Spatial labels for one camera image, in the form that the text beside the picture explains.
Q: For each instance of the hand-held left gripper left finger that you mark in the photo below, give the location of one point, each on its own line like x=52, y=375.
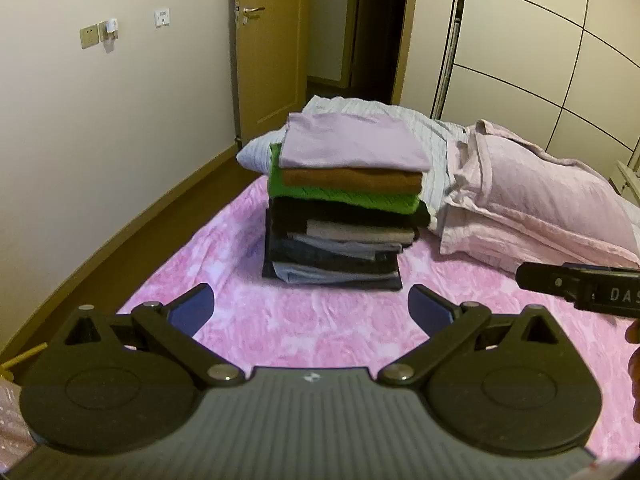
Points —
x=192, y=306

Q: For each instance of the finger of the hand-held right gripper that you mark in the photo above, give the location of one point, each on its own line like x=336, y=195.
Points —
x=542, y=277
x=595, y=267

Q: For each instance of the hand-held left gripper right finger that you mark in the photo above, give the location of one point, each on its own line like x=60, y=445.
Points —
x=427, y=310

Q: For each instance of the mauve garment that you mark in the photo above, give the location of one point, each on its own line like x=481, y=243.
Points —
x=350, y=140

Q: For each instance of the person's right hand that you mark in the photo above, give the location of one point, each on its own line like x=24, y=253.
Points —
x=634, y=375

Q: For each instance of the pink quilt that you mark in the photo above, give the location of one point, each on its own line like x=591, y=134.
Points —
x=530, y=195

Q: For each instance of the pink floral blanket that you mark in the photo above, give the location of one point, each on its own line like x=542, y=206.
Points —
x=325, y=310

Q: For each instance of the stack of folded clothes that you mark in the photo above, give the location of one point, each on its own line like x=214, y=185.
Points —
x=340, y=240

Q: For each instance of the striped duvet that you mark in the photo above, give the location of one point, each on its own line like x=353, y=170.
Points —
x=435, y=135

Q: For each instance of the yellow stick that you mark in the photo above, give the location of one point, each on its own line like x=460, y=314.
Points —
x=25, y=357

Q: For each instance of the pink patterned cloth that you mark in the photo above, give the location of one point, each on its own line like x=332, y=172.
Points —
x=10, y=420

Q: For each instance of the cream sliding wardrobe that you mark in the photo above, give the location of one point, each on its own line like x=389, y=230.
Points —
x=525, y=35

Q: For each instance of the yellow wooden door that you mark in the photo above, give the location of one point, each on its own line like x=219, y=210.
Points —
x=272, y=70

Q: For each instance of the beige wall socket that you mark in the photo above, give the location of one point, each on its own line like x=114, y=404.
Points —
x=89, y=36

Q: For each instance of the white wall socket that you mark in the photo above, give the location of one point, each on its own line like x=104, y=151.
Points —
x=161, y=17

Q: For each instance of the white wall plug device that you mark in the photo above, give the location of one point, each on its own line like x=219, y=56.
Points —
x=109, y=27

